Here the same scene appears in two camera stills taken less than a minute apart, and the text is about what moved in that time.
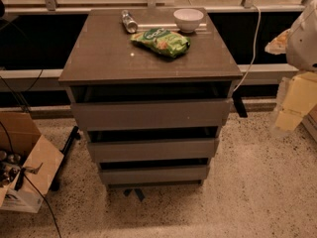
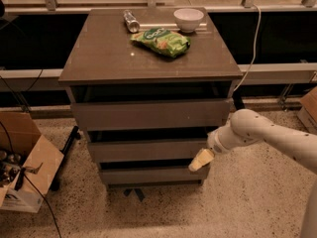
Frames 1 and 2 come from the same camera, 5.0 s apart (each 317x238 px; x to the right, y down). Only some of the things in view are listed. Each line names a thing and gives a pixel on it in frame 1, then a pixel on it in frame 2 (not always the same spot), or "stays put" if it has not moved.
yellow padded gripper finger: x=297 y=96 → x=206 y=156
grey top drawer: x=145 y=115 stays put
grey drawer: x=119 y=151 stays put
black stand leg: x=75 y=135 stays put
